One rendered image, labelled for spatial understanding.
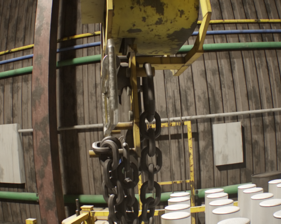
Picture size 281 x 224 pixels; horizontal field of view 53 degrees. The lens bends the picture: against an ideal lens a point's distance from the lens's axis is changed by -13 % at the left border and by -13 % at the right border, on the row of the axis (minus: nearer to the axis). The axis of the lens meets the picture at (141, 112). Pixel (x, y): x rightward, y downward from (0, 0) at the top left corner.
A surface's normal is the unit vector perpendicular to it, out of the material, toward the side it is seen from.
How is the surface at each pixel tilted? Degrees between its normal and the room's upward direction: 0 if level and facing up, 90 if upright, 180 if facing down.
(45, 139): 90
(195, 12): 129
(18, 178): 90
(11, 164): 90
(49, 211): 90
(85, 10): 180
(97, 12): 180
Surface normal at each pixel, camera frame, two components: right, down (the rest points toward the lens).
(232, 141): -0.14, -0.11
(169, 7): 0.15, 0.52
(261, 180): -0.76, -0.03
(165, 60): 0.14, -0.13
